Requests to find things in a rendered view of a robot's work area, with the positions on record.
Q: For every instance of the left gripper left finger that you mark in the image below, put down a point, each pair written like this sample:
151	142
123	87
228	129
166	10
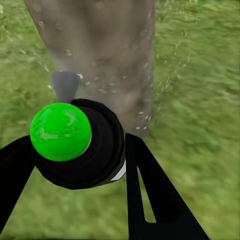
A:
16	165

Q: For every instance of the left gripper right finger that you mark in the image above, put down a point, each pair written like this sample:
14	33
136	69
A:
174	220

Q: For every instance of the pesticide atomizer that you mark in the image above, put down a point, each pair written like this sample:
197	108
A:
77	143

